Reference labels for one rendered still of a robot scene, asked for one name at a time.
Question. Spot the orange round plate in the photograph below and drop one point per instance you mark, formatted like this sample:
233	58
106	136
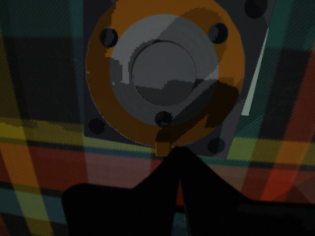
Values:
139	23

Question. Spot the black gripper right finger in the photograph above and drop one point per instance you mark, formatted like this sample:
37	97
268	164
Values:
213	207

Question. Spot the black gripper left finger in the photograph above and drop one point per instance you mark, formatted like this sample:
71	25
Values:
148	209

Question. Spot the dark grey square base plate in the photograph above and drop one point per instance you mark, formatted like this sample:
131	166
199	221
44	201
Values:
164	73

